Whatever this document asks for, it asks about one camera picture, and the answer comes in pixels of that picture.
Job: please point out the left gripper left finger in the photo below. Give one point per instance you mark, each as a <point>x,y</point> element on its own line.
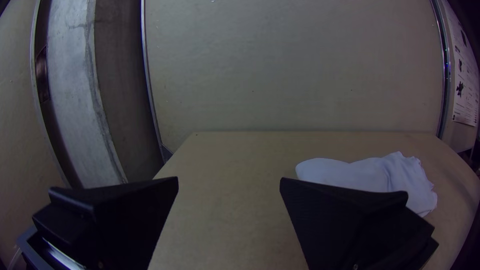
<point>112,221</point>

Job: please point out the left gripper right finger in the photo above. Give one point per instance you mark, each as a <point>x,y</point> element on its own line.
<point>348,228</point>

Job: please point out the light grey t-shirt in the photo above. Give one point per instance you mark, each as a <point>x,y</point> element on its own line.
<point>375,172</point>

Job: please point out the dark metal partition post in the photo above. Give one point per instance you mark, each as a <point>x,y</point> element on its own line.
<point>444,67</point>

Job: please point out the white wall poster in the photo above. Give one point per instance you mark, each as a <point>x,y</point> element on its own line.
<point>467,75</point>

